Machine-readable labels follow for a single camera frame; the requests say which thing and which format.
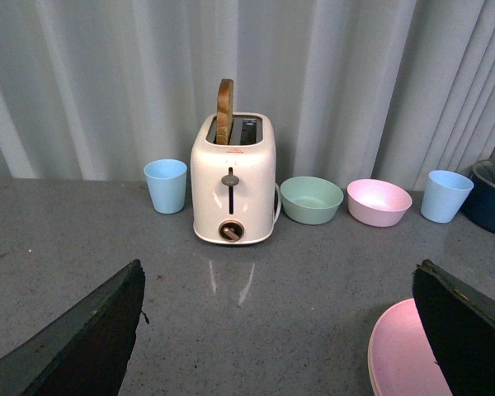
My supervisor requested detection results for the light blue cup left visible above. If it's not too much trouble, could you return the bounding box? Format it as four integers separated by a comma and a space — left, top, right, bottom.
144, 159, 187, 215

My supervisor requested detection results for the pink bowl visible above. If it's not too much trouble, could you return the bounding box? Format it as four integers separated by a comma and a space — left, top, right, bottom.
347, 179, 413, 228

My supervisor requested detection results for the light blue cup right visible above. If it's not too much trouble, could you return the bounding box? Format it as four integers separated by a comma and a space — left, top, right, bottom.
421, 170, 474, 224

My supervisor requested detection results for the green bowl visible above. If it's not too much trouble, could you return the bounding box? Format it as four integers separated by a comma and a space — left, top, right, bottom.
280, 177, 344, 225

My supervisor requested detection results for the cream white toaster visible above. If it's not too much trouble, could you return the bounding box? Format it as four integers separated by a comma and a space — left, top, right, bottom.
191, 113, 281, 245

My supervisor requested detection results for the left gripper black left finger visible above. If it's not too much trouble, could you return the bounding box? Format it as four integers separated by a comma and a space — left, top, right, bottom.
0, 260, 145, 395

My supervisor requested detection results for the cream white plate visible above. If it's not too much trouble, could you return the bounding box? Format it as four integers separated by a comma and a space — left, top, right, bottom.
367, 350, 379, 396

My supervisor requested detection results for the white toaster cable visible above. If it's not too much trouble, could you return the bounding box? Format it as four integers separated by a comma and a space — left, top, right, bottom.
273, 182, 283, 223

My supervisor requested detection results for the light blue cup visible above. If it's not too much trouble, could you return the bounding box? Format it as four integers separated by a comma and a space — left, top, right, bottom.
144, 159, 187, 215
421, 170, 474, 224

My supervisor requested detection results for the grey curtain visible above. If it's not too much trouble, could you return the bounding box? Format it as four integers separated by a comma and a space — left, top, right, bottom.
0, 1, 495, 190

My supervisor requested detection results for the toasted bread slice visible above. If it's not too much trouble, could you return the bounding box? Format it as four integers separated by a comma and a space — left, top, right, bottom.
215, 78, 233, 145

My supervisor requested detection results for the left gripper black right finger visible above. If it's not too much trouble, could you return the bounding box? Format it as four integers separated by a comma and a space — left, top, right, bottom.
412, 259, 495, 395

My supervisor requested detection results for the dark blue saucepan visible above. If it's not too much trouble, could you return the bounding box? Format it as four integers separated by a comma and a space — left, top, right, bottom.
461, 168, 495, 233

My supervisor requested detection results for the pink plate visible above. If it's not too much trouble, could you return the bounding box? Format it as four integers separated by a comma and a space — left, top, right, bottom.
368, 299, 451, 396

